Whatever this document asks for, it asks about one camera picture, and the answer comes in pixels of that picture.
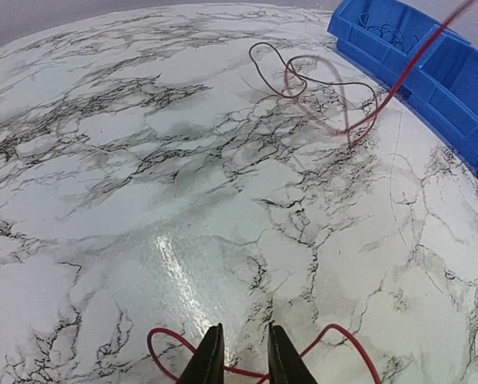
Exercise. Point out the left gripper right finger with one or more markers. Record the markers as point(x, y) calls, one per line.
point(284, 364)

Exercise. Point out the middle blue storage bin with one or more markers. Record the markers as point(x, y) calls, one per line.
point(443, 88)

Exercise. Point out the far blue storage bin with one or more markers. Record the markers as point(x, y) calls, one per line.
point(380, 36)

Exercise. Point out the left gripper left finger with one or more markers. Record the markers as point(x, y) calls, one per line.
point(207, 363)

